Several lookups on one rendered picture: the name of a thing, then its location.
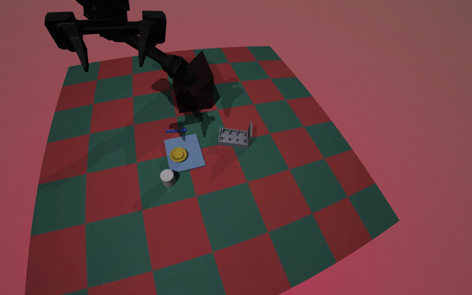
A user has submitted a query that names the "golden yellow round plate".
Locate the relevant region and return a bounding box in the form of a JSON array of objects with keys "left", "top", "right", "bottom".
[{"left": 170, "top": 147, "right": 187, "bottom": 162}]

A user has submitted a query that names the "grey dish rack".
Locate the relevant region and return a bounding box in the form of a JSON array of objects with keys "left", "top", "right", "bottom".
[{"left": 218, "top": 122, "right": 252, "bottom": 148}]

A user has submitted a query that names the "grey cylinder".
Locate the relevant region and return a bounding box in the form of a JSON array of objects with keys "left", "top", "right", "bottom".
[{"left": 160, "top": 169, "right": 175, "bottom": 187}]

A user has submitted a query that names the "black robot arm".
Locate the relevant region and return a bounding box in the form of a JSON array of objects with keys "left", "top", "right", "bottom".
[{"left": 76, "top": 0, "right": 199, "bottom": 88}]

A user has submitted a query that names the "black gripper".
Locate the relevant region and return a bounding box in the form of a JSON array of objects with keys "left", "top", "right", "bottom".
[{"left": 44, "top": 4, "right": 167, "bottom": 72}]

